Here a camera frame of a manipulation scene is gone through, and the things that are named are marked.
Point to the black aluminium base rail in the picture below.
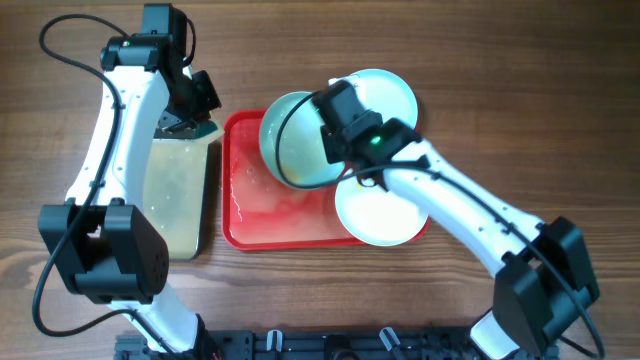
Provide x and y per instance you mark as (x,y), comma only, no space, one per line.
(447,343)

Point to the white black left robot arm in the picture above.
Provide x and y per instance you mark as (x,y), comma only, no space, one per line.
(99,240)

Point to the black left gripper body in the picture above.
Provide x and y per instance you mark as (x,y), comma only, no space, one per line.
(192,102)

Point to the white round plate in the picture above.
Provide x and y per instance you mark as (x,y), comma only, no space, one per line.
(384,92)

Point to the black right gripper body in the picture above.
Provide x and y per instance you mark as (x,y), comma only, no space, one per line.
(338,146)

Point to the black soapy water tray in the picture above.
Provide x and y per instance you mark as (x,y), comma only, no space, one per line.
(174,190)

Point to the green yellow sponge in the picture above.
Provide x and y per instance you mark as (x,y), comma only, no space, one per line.
(208,132)

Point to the light blue plate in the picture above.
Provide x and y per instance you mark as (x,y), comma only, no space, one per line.
(301,152)

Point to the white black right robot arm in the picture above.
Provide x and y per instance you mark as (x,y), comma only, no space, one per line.
(544,280)

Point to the red plastic tray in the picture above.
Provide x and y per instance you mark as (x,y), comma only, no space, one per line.
(261,214)

